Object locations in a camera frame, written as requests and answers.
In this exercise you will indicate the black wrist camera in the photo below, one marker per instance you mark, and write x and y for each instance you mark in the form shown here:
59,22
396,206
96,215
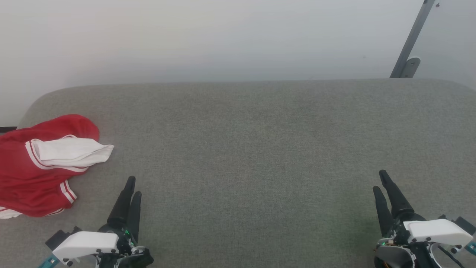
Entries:
57,238
466,224

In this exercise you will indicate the grey metal slanted bar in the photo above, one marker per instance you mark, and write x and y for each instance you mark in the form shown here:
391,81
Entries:
414,33

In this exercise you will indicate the grey metal bracket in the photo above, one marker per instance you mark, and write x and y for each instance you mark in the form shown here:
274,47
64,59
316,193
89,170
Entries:
411,67

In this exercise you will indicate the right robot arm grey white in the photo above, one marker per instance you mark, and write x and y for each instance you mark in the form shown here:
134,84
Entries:
394,257

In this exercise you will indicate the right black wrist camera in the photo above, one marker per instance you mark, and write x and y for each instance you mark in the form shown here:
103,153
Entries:
466,224

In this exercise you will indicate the dark skirting strip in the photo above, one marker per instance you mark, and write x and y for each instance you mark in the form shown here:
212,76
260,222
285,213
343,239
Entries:
7,129

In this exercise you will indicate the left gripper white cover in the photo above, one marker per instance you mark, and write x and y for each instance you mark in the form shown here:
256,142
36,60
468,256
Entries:
85,243

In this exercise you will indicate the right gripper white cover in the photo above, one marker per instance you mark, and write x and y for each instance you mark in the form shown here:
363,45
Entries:
438,230

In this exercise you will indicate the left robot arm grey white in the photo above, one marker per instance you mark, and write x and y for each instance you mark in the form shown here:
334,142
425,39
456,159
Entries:
137,258

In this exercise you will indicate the red basketball jersey white trim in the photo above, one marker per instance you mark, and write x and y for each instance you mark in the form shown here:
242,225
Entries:
22,178

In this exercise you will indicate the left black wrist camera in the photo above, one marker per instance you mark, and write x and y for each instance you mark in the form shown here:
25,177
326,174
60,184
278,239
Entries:
57,238

